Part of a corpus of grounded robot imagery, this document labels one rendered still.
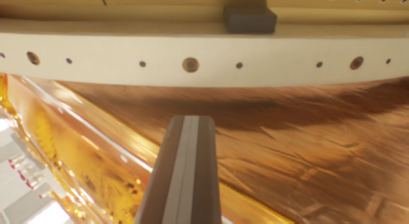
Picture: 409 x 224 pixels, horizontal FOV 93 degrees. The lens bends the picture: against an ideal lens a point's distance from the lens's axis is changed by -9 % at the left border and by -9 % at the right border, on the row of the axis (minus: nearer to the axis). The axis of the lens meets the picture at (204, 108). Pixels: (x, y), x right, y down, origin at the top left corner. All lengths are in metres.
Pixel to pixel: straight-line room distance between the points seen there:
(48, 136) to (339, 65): 0.44
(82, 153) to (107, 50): 0.20
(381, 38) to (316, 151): 0.12
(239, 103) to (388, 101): 0.18
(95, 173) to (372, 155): 0.32
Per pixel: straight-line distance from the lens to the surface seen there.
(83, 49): 0.21
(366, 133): 0.25
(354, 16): 0.30
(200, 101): 0.23
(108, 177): 0.32
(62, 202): 2.19
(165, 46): 0.18
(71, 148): 0.38
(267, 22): 0.20
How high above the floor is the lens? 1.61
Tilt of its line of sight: 39 degrees up
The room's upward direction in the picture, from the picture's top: 179 degrees counter-clockwise
